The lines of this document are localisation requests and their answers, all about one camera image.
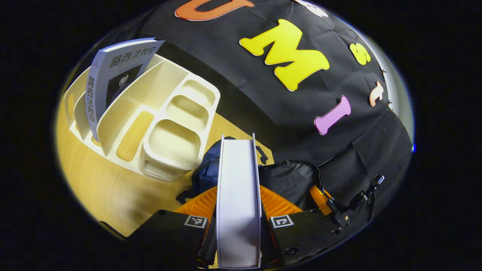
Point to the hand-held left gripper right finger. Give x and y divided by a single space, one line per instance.
301 237

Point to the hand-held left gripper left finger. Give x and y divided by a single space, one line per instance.
169 233

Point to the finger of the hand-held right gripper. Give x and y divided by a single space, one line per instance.
318 194

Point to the blue schoolbag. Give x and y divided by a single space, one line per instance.
290 180

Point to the white book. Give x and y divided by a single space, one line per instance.
238 195

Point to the white bookshelf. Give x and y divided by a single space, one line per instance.
173 139

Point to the grey-blue book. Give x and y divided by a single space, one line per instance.
113 71

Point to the black backdrop cloth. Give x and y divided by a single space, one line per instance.
244 94

